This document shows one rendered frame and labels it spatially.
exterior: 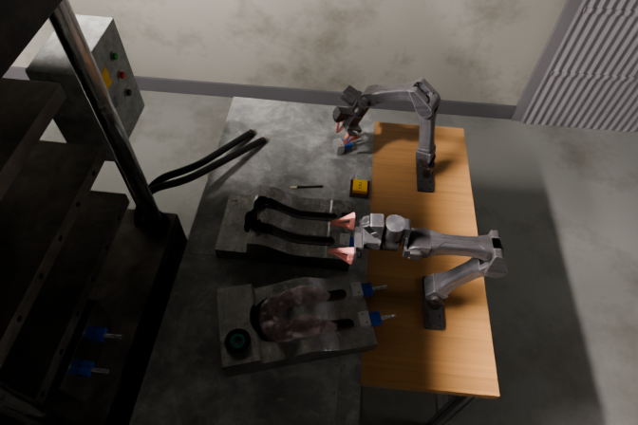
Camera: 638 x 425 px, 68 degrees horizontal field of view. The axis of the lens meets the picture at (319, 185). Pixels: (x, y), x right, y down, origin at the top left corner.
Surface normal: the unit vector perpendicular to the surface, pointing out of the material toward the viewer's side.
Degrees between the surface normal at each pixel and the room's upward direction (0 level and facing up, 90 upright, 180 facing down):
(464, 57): 90
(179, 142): 0
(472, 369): 0
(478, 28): 90
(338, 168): 0
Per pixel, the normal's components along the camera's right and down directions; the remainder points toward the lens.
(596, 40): -0.08, 0.79
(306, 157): 0.03, -0.61
